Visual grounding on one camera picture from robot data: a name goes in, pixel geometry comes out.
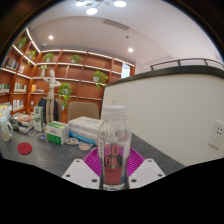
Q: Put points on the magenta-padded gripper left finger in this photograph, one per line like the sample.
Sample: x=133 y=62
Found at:
x=80 y=173

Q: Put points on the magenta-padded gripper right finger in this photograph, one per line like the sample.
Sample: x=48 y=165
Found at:
x=146 y=171

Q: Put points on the clear plastic water bottle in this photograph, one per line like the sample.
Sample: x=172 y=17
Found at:
x=114 y=150

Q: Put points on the round sticker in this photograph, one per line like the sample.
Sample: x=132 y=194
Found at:
x=72 y=141
x=85 y=146

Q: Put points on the blue book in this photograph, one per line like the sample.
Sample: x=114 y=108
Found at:
x=81 y=138

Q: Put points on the small green white box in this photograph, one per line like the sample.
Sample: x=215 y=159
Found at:
x=57 y=133

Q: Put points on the thick white book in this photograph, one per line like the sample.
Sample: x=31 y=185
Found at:
x=85 y=123

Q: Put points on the flat round red coaster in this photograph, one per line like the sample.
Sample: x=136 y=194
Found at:
x=24 y=148

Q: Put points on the tan chair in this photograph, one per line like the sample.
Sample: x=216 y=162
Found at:
x=83 y=111

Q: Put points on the dark magazine stack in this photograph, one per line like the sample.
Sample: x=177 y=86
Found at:
x=21 y=122

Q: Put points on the dark blue chair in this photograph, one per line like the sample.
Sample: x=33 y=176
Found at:
x=42 y=103

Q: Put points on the wooden shelf unit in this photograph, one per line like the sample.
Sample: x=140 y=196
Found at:
x=83 y=88

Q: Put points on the wooden artist mannequin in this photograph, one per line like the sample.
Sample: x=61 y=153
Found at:
x=50 y=93

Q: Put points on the recessed ceiling light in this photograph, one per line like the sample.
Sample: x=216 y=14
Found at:
x=130 y=50
x=50 y=37

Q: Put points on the ceiling air vent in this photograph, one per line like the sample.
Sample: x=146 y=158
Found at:
x=115 y=24

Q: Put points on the branched ceiling lamp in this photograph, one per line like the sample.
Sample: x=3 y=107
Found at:
x=91 y=11

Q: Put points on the white wall switch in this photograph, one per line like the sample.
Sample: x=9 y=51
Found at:
x=114 y=102

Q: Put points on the black overhead rail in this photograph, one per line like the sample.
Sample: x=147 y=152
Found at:
x=193 y=59

